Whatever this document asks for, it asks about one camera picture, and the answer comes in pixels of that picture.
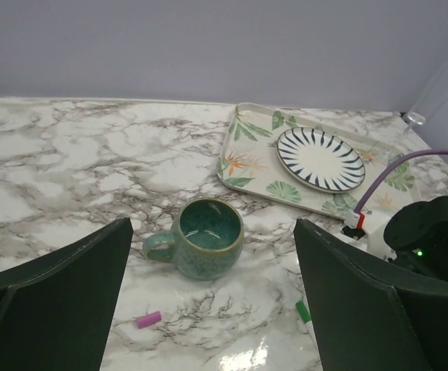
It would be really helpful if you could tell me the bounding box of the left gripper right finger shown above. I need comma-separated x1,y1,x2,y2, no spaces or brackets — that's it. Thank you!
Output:
294,219,448,370

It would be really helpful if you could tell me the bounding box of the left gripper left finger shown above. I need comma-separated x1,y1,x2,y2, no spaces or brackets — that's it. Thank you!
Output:
0,218,133,370

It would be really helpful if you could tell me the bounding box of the green pen cap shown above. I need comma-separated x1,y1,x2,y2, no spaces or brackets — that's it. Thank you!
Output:
296,300,311,323

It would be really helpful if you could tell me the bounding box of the pink pen cap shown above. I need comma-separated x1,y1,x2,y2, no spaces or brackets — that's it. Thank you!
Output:
135,311,162,329

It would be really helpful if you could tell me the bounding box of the white pen green tip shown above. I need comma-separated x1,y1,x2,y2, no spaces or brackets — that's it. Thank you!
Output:
306,321,314,338

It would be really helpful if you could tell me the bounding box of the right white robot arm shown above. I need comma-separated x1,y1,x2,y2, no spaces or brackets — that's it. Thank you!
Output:
383,196,448,282

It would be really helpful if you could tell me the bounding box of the striped blue white plate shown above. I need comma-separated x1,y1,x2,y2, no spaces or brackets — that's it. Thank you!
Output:
276,128,366,193

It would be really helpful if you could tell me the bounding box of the green ceramic mug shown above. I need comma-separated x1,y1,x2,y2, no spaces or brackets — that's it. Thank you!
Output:
142,198,245,281

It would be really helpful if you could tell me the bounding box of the floral leaf tray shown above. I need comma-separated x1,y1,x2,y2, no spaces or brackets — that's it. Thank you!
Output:
215,101,428,222

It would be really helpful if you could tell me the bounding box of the clear glass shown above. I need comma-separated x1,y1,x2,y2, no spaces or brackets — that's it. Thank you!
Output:
402,57,448,134

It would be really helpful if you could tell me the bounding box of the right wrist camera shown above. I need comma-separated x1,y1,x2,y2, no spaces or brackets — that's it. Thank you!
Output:
342,210,397,261

